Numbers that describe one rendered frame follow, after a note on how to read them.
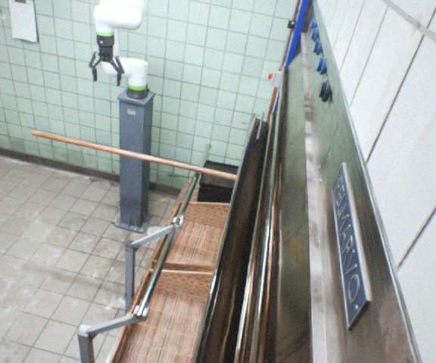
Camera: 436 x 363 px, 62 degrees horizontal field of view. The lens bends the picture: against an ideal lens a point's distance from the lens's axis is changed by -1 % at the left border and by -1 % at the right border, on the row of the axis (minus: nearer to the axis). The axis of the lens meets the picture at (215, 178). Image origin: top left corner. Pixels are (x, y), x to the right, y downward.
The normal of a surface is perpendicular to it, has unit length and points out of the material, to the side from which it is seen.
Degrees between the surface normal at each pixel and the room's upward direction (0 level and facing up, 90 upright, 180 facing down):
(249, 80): 90
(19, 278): 0
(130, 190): 90
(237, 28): 90
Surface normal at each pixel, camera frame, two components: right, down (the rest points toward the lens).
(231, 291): 0.34, -0.74
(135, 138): -0.20, 0.55
